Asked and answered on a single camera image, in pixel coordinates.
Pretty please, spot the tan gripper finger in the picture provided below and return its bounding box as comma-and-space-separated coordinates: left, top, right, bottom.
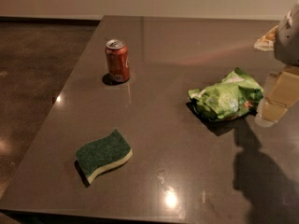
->
254, 26, 278, 51
255, 66, 299, 127

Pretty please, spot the red soda can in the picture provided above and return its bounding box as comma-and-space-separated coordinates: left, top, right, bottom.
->
105, 39, 130, 83

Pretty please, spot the green and yellow sponge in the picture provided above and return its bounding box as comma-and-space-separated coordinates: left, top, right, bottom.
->
76, 129, 133, 184

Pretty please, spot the green rice chip bag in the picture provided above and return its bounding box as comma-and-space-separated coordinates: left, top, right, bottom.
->
188, 68, 263, 122

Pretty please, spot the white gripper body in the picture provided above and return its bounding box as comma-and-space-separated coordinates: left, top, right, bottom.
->
274, 1, 299, 66

